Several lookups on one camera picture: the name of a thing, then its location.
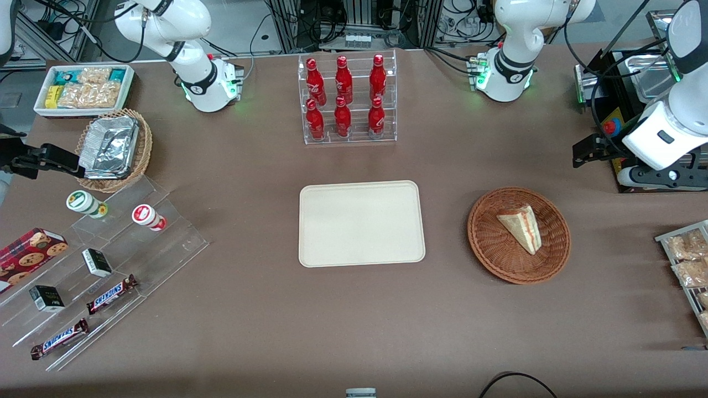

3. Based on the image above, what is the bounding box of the light brown wicker basket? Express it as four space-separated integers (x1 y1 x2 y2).
75 108 153 193

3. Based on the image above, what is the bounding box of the red cookie box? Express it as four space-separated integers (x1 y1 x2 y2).
0 228 69 294

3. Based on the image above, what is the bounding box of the clear acrylic stepped stand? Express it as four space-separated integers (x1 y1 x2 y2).
0 176 210 372

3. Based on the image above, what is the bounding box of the large clear cracker bag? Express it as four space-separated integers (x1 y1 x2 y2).
57 81 122 109

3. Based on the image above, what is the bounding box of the white snack bin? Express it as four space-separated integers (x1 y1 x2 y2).
33 64 136 119

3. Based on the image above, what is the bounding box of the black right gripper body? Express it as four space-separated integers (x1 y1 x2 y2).
9 153 45 180

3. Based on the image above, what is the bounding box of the dark brown wicker basket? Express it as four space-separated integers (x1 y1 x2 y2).
467 187 571 285

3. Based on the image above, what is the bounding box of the beige plastic tray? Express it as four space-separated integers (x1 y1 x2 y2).
299 180 426 268

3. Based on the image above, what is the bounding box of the small black box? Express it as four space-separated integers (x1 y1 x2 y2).
82 248 113 277
29 285 65 313

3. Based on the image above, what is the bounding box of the tray of packaged pastries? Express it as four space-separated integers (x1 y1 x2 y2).
655 220 708 338

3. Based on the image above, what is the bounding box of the steel food pan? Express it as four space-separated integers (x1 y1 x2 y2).
621 54 674 104

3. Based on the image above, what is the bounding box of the aluminium frame cabinet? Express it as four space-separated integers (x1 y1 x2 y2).
265 0 446 51

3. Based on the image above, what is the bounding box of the red lid cup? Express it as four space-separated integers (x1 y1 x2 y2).
132 204 167 232

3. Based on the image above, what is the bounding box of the green lid cup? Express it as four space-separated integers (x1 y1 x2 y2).
66 190 108 219

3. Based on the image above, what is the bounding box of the silver foil tray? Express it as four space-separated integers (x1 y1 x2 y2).
79 115 140 180

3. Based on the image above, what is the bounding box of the clear acrylic bottle rack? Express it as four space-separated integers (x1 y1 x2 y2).
298 50 398 145

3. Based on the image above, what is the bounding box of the black hot food case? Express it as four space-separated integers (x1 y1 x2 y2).
574 10 708 193

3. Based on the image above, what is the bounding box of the small clear cracker bag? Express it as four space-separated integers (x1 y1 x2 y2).
77 67 113 85

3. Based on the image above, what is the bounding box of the Snickers bar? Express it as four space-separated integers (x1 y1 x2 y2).
86 274 138 316
30 318 90 360

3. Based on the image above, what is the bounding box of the triangular sandwich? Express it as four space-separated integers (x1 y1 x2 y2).
496 205 541 255

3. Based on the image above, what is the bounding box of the red cola bottle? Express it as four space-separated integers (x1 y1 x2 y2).
306 58 326 106
334 96 352 138
368 97 386 137
369 54 387 103
335 55 353 104
305 98 325 140

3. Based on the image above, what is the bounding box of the black cable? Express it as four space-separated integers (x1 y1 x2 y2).
478 372 559 398

